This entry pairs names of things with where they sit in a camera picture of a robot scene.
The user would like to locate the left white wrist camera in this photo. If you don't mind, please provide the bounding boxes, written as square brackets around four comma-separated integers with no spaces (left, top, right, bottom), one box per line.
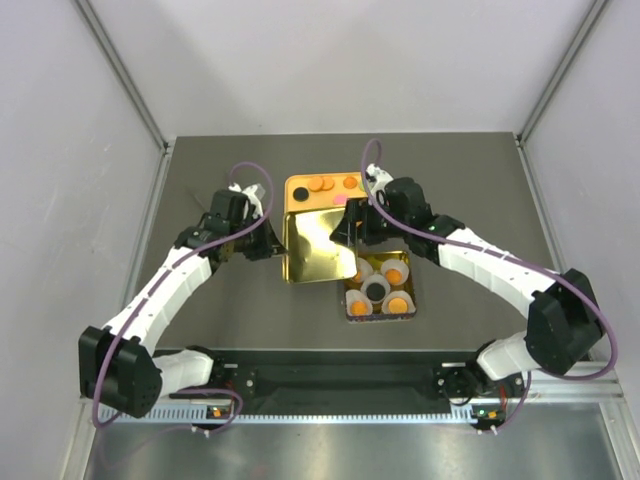
[228,183,266,220]

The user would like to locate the bottom left paper cup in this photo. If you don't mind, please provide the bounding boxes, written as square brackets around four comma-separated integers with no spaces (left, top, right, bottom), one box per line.
[345,289,373,316]

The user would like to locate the black sandwich cookie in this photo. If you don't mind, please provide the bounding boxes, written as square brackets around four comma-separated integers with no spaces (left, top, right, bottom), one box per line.
[292,187,309,202]
[366,283,387,303]

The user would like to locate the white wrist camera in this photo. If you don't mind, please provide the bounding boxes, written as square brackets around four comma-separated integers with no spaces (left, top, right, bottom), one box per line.
[228,183,266,220]
[363,163,394,202]

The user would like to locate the orange shell cookie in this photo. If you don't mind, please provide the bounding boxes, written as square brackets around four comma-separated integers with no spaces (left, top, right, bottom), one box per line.
[349,301,368,316]

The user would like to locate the black sandwich cookie top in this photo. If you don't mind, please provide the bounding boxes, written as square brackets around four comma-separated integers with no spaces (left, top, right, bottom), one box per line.
[292,187,309,202]

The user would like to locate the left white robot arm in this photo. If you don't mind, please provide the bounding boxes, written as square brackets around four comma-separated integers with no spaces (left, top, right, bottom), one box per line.
[78,184,286,418]

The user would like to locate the top right paper cup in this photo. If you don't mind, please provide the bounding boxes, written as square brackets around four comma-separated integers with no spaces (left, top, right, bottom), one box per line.
[380,258,410,286]

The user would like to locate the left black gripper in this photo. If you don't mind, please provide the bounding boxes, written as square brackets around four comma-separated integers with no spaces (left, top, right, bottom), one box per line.
[230,210,287,261]

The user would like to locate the orange plastic tray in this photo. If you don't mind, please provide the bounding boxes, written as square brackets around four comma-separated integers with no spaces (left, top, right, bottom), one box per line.
[284,172,366,213]

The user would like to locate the gold tin lid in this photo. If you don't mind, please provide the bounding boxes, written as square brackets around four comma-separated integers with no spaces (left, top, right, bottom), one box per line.
[282,207,357,284]

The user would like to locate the white slotted cable duct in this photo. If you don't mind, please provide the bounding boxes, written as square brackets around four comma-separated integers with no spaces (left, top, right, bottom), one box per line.
[99,403,481,425]

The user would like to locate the orange swirl cookie upper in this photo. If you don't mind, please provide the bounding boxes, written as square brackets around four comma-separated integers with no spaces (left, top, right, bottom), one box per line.
[343,176,358,189]

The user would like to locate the gold cookie tin box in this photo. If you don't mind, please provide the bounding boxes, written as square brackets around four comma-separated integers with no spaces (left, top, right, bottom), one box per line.
[342,251,417,323]

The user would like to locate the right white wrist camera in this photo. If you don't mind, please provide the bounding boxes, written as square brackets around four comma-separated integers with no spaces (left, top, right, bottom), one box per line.
[363,163,394,202]

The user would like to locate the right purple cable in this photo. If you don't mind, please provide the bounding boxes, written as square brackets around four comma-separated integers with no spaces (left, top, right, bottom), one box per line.
[360,138,619,434]

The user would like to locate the bottom right paper cup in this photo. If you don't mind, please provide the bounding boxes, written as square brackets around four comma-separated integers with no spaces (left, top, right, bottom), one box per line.
[381,290,416,315]

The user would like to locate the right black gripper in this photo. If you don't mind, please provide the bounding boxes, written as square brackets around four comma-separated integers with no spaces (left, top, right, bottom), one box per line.
[331,196,411,247]

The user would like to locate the black sandwich cookie bottom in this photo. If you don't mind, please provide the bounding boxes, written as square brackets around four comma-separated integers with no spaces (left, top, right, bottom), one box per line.
[366,283,387,303]

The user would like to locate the metal tongs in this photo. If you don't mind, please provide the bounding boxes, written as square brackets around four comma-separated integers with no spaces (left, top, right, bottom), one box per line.
[185,187,206,211]

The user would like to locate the chocolate chip cookie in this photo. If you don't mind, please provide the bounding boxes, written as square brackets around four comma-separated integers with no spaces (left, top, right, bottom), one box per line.
[385,269,404,285]

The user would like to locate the round biscuit top left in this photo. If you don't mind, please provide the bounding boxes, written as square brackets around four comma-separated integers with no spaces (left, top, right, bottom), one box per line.
[307,176,324,192]

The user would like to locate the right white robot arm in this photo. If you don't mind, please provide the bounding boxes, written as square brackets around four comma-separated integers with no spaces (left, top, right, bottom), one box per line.
[330,176,605,396]

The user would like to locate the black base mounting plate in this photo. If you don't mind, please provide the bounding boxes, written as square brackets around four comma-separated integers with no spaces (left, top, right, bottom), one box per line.
[168,349,506,407]

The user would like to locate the round dotted biscuit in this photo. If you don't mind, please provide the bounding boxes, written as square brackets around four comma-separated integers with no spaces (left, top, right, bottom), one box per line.
[387,297,409,314]

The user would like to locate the center paper cup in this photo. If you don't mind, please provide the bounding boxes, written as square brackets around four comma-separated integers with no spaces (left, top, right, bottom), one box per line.
[360,273,391,299]

